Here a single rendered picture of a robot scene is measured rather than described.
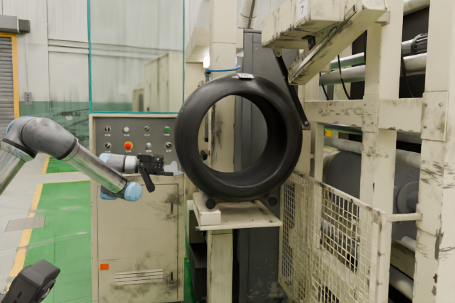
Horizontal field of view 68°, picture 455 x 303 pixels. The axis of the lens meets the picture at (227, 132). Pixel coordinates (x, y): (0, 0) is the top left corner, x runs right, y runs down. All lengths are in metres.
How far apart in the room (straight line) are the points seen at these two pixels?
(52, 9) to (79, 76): 1.84
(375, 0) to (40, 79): 9.57
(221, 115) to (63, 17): 9.08
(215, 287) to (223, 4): 1.54
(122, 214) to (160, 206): 0.23
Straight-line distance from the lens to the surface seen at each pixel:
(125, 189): 1.40
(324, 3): 1.35
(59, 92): 10.37
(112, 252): 2.26
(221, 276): 2.04
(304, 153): 1.89
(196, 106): 1.40
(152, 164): 1.50
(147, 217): 2.17
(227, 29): 1.86
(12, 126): 1.37
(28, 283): 0.41
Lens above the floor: 1.32
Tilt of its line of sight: 4 degrees down
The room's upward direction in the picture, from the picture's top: 1 degrees clockwise
